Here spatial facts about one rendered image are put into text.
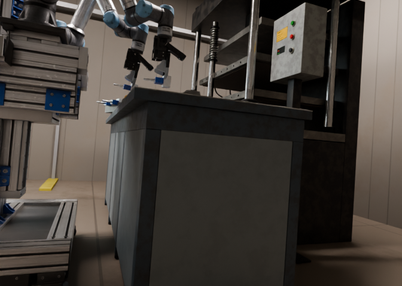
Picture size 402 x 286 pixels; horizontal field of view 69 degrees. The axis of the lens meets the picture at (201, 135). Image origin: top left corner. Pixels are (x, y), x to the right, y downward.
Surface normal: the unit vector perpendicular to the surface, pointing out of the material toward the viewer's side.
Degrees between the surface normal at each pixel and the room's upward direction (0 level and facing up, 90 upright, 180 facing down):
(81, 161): 90
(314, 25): 90
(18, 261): 90
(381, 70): 90
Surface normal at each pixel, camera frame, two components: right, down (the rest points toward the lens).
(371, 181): -0.93, -0.08
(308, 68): 0.35, 0.00
